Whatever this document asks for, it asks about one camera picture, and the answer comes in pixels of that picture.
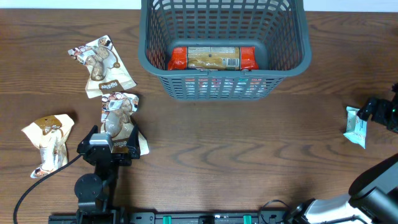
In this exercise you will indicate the Panbee snack bag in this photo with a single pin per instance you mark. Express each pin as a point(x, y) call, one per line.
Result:
point(116, 114)
point(107, 71)

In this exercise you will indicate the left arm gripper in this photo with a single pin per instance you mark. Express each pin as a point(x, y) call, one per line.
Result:
point(133, 149)

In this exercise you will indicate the orange cracker package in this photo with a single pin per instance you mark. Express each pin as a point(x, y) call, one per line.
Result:
point(213, 58)

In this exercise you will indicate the light blue snack packet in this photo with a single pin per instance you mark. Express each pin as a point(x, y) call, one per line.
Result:
point(356, 128)

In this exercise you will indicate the beige snack bag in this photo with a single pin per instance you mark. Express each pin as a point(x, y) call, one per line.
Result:
point(49, 135)

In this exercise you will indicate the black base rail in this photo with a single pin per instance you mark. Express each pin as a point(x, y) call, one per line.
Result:
point(263, 217)

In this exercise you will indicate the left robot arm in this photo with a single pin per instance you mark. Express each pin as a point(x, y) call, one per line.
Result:
point(95, 191)

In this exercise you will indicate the grey plastic basket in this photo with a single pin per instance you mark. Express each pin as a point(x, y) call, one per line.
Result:
point(278, 31)

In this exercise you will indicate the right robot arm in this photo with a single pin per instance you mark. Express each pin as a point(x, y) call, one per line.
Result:
point(282, 159)

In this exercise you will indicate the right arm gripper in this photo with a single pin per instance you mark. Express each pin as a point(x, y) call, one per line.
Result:
point(380, 114)

